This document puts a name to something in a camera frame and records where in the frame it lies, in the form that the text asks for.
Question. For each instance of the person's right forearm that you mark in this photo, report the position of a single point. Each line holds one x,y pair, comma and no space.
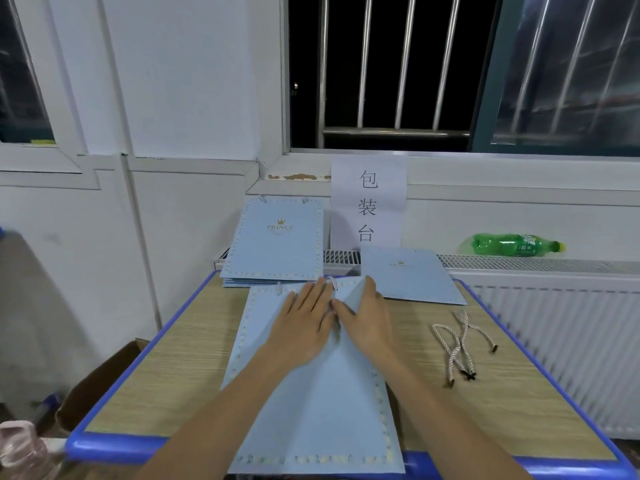
450,425

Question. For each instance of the blue-edged wooden desk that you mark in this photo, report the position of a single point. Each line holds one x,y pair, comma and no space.
170,375

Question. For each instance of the green plastic bottle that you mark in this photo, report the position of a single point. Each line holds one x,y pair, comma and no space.
515,245

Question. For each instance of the white framed window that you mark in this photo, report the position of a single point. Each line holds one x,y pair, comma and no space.
45,160

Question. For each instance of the person's left hand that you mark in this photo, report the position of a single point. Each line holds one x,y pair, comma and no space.
300,330

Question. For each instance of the metal window grille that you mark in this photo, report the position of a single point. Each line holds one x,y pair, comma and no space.
390,132

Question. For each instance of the stack of finished blue bags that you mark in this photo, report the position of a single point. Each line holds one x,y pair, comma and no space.
250,281

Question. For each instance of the person's right hand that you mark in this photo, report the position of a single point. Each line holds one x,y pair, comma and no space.
370,325

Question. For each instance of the pink water bottle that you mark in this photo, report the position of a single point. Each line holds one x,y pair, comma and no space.
22,453

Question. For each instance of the brown cardboard box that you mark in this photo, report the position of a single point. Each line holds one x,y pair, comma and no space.
100,385

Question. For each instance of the stack of blue paper bags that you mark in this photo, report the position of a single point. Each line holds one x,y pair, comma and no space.
415,275

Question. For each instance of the person's left forearm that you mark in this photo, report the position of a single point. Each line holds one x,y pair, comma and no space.
215,425

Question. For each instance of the white paper sign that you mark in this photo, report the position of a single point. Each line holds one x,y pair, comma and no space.
368,200

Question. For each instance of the teal framed sliding window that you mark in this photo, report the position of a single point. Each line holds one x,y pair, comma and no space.
570,75

